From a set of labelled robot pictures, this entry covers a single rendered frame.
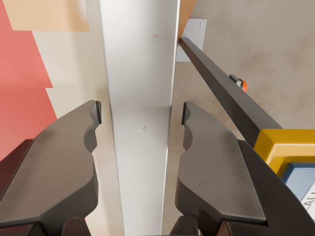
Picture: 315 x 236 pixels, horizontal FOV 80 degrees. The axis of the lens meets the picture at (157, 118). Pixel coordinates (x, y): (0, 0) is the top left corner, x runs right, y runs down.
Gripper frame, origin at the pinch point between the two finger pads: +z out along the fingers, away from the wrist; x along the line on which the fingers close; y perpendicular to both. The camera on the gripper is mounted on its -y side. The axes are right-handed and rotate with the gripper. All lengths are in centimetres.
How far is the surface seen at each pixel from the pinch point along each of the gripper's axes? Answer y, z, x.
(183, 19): 2, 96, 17
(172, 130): 72, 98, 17
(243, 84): 10.8, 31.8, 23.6
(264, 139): 6.2, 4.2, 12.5
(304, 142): 5.6, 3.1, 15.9
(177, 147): 88, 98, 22
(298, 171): 7.5, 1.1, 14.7
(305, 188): 10.1, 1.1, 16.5
